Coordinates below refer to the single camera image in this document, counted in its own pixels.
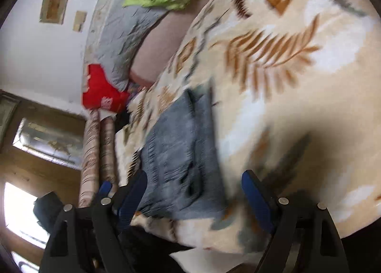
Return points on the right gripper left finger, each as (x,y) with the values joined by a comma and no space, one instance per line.
(87,239)

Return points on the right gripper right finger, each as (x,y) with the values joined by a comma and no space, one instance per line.
(294,219)

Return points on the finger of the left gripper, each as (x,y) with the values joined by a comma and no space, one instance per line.
(105,189)

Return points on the grey denim pants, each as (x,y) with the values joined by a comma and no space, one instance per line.
(181,163)

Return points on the dark striped rolled bedding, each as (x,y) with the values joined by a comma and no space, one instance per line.
(107,151)

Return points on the wooden door with glass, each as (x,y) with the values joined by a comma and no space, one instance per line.
(34,174)

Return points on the red paper shopping bag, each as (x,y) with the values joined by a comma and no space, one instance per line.
(100,94)

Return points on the pink bolster cushion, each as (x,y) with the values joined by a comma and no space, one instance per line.
(162,42)

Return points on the grey quilted pillow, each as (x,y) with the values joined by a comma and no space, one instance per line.
(123,33)

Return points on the cream leaf-print blanket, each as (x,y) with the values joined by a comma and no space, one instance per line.
(296,98)

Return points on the small wall patch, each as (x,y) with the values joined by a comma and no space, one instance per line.
(79,20)

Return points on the large wall patch frame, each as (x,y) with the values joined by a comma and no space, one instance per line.
(53,11)

